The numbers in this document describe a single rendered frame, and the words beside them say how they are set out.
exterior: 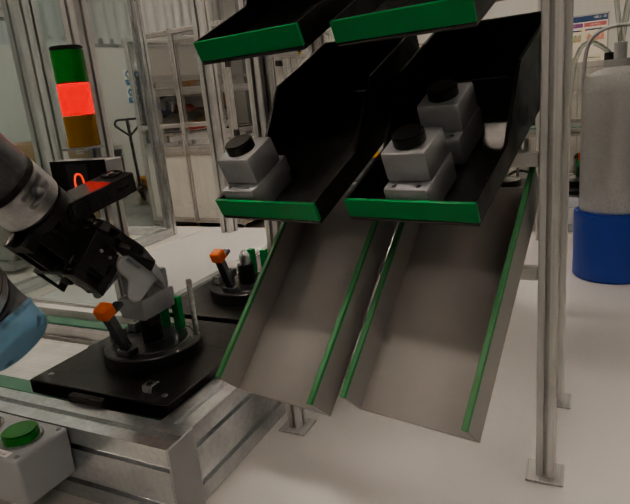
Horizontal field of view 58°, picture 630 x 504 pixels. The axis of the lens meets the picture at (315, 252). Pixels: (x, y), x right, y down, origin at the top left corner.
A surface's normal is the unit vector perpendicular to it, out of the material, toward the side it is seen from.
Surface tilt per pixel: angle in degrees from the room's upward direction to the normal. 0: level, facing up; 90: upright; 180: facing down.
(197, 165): 90
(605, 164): 90
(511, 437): 0
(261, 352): 45
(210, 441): 90
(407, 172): 115
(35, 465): 90
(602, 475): 0
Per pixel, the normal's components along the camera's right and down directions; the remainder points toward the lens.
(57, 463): 0.90, 0.04
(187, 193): -0.50, 0.28
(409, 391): -0.47, -0.49
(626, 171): -0.20, 0.28
